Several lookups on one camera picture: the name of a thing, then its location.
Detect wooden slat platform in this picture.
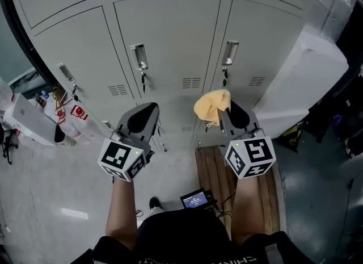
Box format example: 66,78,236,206
195,146,280,241

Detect small black monitor screen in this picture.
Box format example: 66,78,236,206
180,188,213,209

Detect brown paper bag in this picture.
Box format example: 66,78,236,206
52,83,67,104

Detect black and yellow bag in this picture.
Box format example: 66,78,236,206
282,123,304,152

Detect person's black clothing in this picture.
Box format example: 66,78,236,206
69,210,313,264

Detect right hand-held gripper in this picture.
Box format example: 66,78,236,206
220,100,277,180

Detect white waste bin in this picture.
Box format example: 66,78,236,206
53,125,77,147

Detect white water dispenser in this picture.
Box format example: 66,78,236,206
4,92,57,146

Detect person's right forearm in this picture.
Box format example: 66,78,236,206
231,174,267,246

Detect grey metal locker door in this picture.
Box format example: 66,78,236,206
112,0,222,100

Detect black office chair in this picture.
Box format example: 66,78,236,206
0,120,19,166

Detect grey metal locker cabinet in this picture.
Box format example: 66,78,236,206
7,0,335,154

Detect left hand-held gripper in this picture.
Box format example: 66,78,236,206
98,102,160,183

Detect person's black shoe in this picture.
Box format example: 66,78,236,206
149,196,163,210

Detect white foam block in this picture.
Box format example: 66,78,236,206
256,30,349,116
254,106,311,140

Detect person's left forearm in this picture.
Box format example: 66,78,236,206
105,176,140,251

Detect low white table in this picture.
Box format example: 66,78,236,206
25,86,71,121

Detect black framed glass partition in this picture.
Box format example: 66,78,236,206
0,0,54,99

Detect yellow wiping cloth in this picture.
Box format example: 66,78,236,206
193,89,232,129

